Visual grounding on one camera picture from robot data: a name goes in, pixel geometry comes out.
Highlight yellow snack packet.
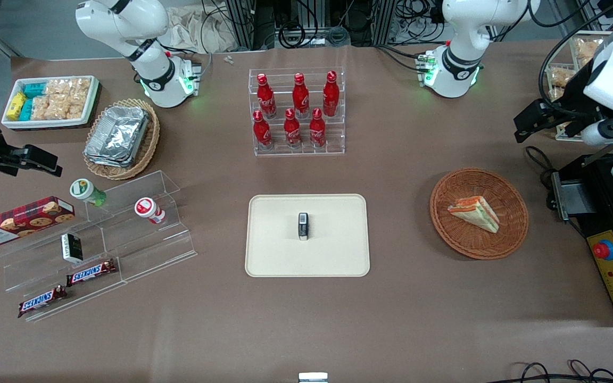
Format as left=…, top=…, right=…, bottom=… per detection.
left=6, top=92, right=27, bottom=121

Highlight red cookie box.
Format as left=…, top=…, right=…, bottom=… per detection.
left=0, top=196, right=76, bottom=249

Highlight black arm base cable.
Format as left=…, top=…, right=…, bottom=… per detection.
left=375, top=45, right=448, bottom=73

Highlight stack of foil containers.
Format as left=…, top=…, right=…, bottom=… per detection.
left=84, top=105, right=151, bottom=169

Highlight triangle sandwich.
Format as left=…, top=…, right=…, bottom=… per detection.
left=447, top=195, right=500, bottom=234

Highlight black floor cable bundle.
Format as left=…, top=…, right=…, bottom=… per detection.
left=502, top=360, right=613, bottom=383

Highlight clear acrylic bottle rack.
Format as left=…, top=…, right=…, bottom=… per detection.
left=247, top=67, right=346, bottom=157

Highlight bagged pastry snack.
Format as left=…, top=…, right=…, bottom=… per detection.
left=548, top=66, right=574, bottom=89
left=575, top=38, right=601, bottom=62

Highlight red cola bottle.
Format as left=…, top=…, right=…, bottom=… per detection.
left=292, top=73, right=310, bottom=119
left=256, top=73, right=277, bottom=119
left=284, top=109, right=302, bottom=149
left=253, top=110, right=273, bottom=150
left=322, top=71, right=341, bottom=118
left=309, top=108, right=327, bottom=148

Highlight white rectangular snack tray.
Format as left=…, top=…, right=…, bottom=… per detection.
left=1, top=76, right=100, bottom=131

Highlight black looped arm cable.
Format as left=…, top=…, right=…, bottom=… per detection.
left=528, top=0, right=613, bottom=110

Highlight clear acrylic stepped shelf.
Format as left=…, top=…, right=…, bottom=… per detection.
left=0, top=170, right=198, bottom=323

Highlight black machine power cable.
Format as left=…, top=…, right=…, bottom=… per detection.
left=524, top=146, right=558, bottom=188

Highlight crumpled beige cloth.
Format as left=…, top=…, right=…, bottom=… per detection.
left=162, top=5, right=239, bottom=54

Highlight red lidded cup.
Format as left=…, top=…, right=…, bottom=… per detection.
left=134, top=197, right=167, bottom=224

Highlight small black white box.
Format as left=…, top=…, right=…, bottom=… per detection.
left=61, top=233, right=84, bottom=263

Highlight black sealing machine yellow panel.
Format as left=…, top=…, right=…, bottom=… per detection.
left=550, top=153, right=613, bottom=327

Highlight round brown wicker basket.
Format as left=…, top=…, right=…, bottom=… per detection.
left=429, top=168, right=529, bottom=261

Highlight green lidded cup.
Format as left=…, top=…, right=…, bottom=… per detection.
left=69, top=178, right=108, bottom=207

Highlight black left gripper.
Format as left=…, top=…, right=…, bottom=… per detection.
left=514, top=64, right=607, bottom=144

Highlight coiled black cable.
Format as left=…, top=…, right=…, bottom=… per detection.
left=278, top=20, right=308, bottom=49

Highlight beige plastic tray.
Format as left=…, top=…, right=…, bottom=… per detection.
left=245, top=194, right=370, bottom=278

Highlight clear bag of crackers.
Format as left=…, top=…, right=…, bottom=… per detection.
left=43, top=78, right=92, bottom=103
left=67, top=96, right=91, bottom=120
left=30, top=96, right=71, bottom=121

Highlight oval tan wicker basket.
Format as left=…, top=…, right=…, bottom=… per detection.
left=82, top=98, right=161, bottom=181

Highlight aluminium frame rack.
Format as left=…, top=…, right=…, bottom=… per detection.
left=225, top=0, right=445, bottom=51

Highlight snickers chocolate bar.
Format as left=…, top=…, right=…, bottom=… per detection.
left=18, top=286, right=68, bottom=319
left=66, top=259, right=118, bottom=287

